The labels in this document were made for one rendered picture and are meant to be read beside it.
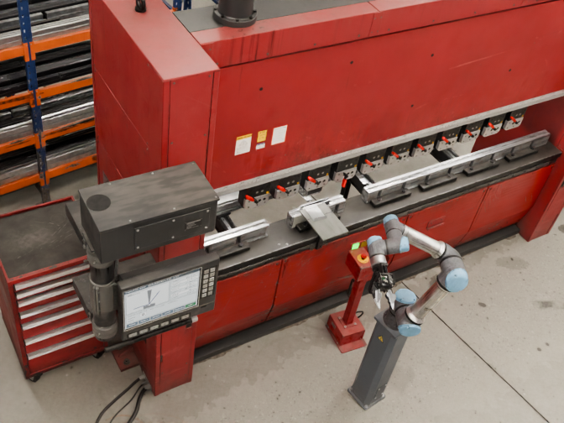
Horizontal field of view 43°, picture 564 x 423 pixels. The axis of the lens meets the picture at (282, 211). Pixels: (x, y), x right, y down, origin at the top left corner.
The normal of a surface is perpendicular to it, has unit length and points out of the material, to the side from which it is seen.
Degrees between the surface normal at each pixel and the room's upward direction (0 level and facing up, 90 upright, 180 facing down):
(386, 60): 90
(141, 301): 90
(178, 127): 90
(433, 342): 0
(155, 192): 1
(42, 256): 0
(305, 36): 90
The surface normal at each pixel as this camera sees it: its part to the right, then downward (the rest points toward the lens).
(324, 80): 0.51, 0.65
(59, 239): 0.14, -0.71
